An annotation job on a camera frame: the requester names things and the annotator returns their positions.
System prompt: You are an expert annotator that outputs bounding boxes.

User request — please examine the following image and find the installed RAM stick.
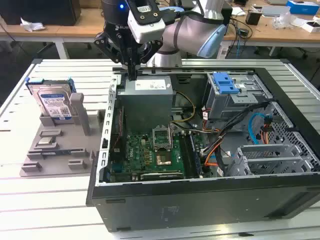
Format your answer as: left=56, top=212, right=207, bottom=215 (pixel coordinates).
left=189, top=134, right=203, bottom=176

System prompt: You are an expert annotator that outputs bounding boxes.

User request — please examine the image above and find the clear plastic bag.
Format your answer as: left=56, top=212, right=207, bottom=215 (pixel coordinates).
left=271, top=11, right=299, bottom=30

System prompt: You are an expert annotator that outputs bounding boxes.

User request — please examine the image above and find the crumpled white paper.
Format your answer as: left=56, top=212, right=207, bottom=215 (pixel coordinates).
left=19, top=16, right=46, bottom=33

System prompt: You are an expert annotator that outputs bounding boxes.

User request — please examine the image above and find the green motherboard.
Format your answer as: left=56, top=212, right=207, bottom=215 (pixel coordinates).
left=109, top=132, right=208, bottom=182

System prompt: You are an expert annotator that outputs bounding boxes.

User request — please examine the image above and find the blue cardboard box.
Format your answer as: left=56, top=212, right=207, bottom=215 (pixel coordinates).
left=285, top=0, right=320, bottom=16

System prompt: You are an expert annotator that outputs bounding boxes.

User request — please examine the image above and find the blue RAM stick on rack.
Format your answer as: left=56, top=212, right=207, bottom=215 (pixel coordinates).
left=41, top=149, right=73, bottom=157

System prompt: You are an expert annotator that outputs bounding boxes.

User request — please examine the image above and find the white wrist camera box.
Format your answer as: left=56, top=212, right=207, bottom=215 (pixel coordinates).
left=126, top=0, right=167, bottom=45

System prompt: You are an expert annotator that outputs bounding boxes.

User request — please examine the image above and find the yellow black wire bundle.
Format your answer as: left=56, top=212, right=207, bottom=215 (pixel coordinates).
left=170, top=91, right=196, bottom=124

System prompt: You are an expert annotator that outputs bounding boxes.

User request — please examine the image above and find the large black box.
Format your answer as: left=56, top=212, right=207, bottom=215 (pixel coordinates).
left=0, top=0, right=82, bottom=26

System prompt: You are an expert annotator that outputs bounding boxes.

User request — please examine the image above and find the silver CPU chip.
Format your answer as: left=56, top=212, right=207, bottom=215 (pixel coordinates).
left=38, top=136, right=56, bottom=146

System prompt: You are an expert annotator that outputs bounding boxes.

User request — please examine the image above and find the orange wire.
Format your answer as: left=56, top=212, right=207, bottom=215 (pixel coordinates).
left=259, top=124, right=270, bottom=145

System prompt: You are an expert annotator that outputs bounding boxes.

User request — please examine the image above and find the blue data wire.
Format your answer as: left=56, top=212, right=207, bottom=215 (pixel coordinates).
left=247, top=112, right=264, bottom=146

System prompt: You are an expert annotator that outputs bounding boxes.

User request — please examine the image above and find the grey power supply unit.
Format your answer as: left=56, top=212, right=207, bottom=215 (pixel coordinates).
left=117, top=76, right=177, bottom=135

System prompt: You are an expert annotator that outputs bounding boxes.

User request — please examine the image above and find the grey optical drive cage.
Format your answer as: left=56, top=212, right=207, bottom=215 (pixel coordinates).
left=202, top=72, right=274, bottom=121

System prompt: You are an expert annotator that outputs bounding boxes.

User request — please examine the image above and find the small black container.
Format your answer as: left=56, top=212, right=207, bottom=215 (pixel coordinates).
left=245, top=11, right=263, bottom=26

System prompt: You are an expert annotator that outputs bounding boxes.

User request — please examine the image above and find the locking lever wire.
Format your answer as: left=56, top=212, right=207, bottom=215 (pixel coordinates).
left=169, top=124, right=175, bottom=151

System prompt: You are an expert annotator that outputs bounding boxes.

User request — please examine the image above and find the hard disk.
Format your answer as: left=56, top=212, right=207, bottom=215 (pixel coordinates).
left=25, top=77, right=76, bottom=121

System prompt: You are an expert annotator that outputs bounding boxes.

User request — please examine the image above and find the black sleeved wire bundle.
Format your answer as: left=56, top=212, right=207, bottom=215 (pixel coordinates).
left=216, top=99, right=275, bottom=142

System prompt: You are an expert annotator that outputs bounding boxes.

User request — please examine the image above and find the grey parts rack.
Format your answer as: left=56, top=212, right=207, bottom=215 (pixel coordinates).
left=19, top=92, right=107, bottom=178

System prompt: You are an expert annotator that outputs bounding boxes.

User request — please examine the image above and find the metal socket cover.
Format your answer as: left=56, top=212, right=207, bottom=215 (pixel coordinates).
left=152, top=127, right=174, bottom=151

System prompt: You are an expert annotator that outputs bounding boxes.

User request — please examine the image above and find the wooden desk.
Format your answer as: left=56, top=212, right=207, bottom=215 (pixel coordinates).
left=0, top=0, right=320, bottom=60

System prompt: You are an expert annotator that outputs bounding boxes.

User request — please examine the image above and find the blue drive cage latch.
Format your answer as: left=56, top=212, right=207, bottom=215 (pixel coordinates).
left=213, top=72, right=239, bottom=95

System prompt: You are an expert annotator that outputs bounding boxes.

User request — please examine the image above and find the black RAM slot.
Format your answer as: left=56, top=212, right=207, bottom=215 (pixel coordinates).
left=179, top=133, right=196, bottom=179

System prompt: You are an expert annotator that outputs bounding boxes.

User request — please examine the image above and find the CPU socket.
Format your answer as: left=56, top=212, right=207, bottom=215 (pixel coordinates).
left=155, top=153, right=173, bottom=167

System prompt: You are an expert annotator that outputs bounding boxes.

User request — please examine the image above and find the black graphics card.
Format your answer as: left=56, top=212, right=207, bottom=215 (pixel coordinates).
left=139, top=171, right=184, bottom=181

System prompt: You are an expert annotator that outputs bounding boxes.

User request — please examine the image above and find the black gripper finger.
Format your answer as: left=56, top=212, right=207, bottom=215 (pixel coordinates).
left=132, top=40, right=163, bottom=81
left=93, top=31, right=134, bottom=81

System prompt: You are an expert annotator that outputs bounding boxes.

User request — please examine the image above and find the black PC case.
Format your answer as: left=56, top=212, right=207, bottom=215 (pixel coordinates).
left=86, top=66, right=320, bottom=233

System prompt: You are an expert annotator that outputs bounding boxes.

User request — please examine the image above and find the flat grey box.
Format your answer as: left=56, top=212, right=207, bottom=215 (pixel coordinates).
left=260, top=5, right=291, bottom=18

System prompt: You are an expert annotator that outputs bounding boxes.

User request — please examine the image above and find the white open box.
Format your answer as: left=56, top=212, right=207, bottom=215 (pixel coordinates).
left=298, top=19, right=320, bottom=34

